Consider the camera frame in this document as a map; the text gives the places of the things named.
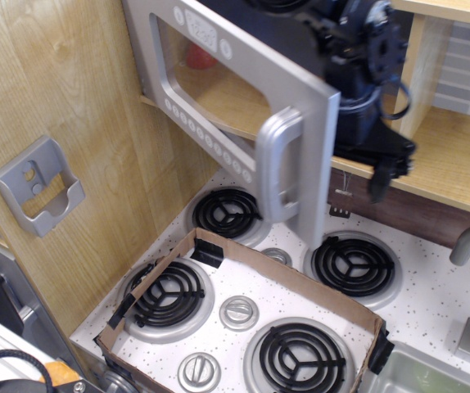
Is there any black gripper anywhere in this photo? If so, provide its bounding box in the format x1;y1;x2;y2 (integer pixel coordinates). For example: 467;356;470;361
333;92;416;203

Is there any silver toy microwave door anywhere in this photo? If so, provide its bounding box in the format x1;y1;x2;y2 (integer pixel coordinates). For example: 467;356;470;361
123;1;340;248

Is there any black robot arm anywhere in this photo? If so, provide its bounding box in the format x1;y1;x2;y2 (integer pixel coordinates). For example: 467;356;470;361
203;1;416;203

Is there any hanging metal slotted spatula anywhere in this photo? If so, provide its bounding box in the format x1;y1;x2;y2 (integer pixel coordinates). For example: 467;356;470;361
329;171;353;219

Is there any wooden shelf unit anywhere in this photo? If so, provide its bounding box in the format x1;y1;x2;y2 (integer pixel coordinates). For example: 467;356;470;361
170;1;470;211

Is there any back right black burner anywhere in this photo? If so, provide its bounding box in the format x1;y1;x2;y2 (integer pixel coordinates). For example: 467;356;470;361
302;230;403;310

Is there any black burner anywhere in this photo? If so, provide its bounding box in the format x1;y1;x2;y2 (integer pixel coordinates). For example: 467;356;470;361
124;258;215;344
242;317;355;393
183;187;272;247
302;230;403;310

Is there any middle small silver knob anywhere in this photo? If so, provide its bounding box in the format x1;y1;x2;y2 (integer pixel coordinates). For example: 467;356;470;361
261;247;292;267

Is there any back left black burner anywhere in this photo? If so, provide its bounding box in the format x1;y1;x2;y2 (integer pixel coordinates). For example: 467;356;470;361
183;187;272;247

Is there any metal sink basin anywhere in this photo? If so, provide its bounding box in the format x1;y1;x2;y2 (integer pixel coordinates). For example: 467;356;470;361
358;341;470;392

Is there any front right black burner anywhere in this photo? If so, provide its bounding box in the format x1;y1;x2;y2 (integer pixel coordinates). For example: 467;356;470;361
242;317;355;393

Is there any centre silver stove knob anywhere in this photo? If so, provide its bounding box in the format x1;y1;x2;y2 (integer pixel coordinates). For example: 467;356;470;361
219;296;260;332

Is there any silver stove knob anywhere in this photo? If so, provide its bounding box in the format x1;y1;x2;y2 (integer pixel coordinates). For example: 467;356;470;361
219;296;260;332
178;352;221;393

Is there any red toy strawberry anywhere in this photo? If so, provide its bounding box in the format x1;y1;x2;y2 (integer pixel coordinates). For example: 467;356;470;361
185;43;218;70

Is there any front left black burner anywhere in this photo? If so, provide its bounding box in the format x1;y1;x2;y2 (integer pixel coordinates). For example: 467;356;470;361
124;258;215;344

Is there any front silver stove knob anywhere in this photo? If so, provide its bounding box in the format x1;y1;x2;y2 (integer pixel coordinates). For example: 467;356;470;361
178;352;221;393

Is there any oven front silver knob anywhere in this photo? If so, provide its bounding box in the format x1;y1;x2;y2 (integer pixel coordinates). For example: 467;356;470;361
103;371;138;393

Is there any brown cardboard border frame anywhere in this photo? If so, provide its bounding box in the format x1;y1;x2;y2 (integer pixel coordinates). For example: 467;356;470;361
95;229;392;392

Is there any grey wall phone holder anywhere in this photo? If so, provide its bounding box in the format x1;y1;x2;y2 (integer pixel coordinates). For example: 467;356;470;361
0;135;86;237

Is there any black braided cable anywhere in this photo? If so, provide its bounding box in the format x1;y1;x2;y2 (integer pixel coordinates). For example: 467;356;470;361
0;348;54;393

